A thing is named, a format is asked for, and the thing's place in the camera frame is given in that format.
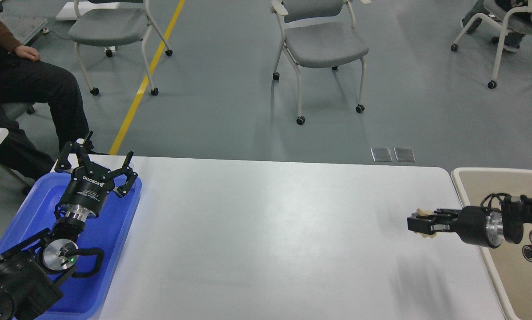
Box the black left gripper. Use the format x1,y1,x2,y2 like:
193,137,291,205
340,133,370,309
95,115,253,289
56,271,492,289
55,132,138,219

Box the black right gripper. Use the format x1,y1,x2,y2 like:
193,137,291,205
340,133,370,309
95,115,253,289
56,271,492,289
407,205,504,248

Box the brown paper ball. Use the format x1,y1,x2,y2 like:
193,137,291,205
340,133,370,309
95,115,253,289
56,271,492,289
415,208,436,239

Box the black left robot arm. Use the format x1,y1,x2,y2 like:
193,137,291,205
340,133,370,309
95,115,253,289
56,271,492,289
0,132,138,320

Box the person's hand on lap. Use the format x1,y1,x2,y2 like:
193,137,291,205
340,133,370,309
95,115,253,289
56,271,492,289
12,45,40,61

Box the blue plastic tray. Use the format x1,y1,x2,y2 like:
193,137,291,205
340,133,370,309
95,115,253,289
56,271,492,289
0,172,142,320

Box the right metal floor plate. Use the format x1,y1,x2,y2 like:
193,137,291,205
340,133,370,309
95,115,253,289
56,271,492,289
394,147,416,163

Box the metal floor plate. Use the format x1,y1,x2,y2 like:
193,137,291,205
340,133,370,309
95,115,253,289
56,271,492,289
394,147,416,163
371,147,392,162

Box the left metal floor plate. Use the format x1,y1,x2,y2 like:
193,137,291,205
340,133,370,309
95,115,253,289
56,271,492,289
371,147,392,162

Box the beige plastic bin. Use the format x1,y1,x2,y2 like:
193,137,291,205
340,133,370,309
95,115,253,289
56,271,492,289
452,168,532,320

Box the seated person dark clothes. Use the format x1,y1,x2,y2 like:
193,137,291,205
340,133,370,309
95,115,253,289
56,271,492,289
0,20,89,180

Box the grey chair left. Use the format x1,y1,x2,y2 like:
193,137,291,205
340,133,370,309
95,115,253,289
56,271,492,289
68,0,173,96

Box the grey chair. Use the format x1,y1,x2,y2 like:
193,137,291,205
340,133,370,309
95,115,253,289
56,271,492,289
68,0,173,96
270,0,369,125
451,0,532,89

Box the grey chair middle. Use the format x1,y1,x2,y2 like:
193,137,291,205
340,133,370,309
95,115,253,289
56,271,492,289
270,0,369,125

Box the grey chair right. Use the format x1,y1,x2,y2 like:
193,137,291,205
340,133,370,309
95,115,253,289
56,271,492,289
451,0,532,89

